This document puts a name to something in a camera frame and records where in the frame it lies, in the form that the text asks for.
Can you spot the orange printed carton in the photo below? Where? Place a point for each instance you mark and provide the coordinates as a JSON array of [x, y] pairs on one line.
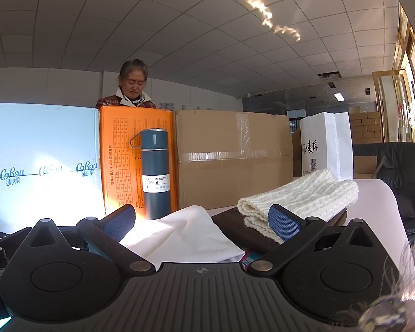
[[121, 152]]

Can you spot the blue vacuum bottle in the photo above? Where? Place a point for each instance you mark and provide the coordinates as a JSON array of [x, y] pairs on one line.
[[155, 159]]

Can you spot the brown cardboard box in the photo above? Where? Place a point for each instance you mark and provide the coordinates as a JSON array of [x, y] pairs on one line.
[[228, 138]]

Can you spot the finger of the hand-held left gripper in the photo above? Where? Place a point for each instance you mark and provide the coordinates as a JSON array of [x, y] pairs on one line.
[[13, 238]]

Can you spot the white paper bag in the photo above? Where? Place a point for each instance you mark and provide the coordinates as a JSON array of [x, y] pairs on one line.
[[328, 131]]

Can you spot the cream knit sweater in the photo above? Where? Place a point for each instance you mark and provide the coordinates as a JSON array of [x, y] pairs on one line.
[[297, 193]]

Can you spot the white garment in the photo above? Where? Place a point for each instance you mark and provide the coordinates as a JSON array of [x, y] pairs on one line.
[[186, 235]]

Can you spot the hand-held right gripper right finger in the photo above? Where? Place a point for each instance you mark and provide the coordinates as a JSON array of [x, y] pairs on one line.
[[283, 224]]

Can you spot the large light blue carton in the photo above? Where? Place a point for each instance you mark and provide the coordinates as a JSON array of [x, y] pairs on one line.
[[38, 135]]

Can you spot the open cardboard box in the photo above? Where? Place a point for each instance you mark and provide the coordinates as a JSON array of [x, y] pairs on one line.
[[365, 166]]

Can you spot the ceiling light panel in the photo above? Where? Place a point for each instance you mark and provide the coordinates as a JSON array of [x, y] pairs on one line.
[[338, 96]]

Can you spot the black office chair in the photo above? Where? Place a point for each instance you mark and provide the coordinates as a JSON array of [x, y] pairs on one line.
[[401, 173]]

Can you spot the stack of small cardboard boxes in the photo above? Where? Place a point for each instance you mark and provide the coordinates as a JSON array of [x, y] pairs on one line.
[[366, 126]]

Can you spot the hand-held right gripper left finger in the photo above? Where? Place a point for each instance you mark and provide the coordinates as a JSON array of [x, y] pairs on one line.
[[119, 223]]

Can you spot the gold framed glass door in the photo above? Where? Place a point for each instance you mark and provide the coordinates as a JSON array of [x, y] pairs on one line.
[[406, 86]]

